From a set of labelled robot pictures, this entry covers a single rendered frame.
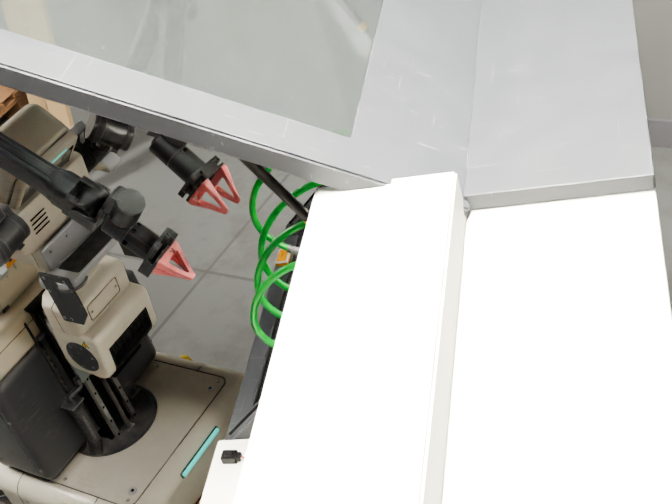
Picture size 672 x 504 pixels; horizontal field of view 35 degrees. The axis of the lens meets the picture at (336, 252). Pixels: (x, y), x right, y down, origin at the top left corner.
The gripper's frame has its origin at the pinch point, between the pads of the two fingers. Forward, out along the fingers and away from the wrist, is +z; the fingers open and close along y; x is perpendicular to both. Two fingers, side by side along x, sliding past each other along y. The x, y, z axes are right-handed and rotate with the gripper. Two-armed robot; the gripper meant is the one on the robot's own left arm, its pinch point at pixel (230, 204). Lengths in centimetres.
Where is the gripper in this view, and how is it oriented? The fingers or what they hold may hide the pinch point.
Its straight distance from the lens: 219.1
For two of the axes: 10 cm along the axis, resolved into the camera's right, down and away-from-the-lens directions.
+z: 7.4, 6.7, 0.1
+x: -5.3, 5.7, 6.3
